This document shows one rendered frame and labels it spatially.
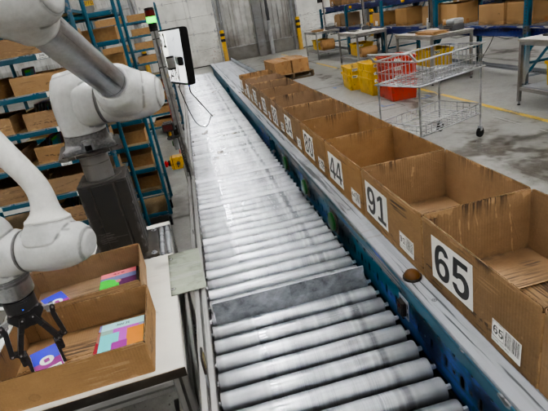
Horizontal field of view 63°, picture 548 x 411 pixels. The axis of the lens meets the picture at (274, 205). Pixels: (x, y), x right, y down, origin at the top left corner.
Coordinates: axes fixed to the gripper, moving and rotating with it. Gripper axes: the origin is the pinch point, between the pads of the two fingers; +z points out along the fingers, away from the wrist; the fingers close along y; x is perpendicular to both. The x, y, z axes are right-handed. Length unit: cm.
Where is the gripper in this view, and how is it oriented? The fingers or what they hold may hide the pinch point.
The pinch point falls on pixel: (46, 358)
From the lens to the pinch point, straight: 141.4
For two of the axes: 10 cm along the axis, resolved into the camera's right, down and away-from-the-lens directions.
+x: 5.8, 2.3, -7.8
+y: -8.0, 3.5, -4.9
